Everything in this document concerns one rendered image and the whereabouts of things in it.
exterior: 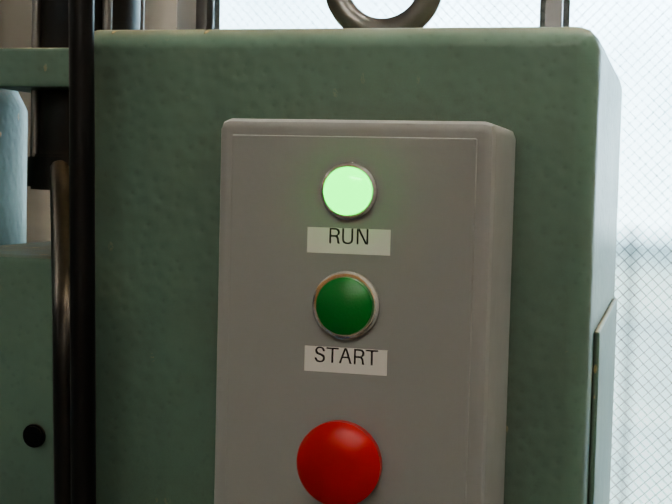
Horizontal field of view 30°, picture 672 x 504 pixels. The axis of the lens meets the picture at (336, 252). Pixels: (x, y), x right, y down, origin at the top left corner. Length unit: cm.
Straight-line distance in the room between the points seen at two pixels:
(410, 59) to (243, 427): 16
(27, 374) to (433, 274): 24
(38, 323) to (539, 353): 24
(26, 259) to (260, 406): 19
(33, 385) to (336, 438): 21
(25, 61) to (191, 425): 21
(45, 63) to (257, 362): 24
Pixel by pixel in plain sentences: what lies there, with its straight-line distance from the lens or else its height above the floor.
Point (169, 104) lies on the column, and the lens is 53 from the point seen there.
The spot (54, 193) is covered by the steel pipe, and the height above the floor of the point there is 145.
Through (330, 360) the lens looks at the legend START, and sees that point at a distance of 44.
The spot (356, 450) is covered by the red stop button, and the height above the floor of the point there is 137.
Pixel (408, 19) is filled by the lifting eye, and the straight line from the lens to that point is 61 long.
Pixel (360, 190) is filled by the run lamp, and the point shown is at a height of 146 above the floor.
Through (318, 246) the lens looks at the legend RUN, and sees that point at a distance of 44.
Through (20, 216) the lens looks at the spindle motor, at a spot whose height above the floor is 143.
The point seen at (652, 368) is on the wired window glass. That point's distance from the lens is 201.
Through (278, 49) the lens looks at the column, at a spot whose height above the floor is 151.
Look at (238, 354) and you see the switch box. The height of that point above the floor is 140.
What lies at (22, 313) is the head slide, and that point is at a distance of 60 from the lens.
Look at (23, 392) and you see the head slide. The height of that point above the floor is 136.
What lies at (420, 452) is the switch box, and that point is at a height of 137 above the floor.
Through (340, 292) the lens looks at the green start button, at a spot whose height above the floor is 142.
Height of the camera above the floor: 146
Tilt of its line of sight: 3 degrees down
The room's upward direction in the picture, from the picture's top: 1 degrees clockwise
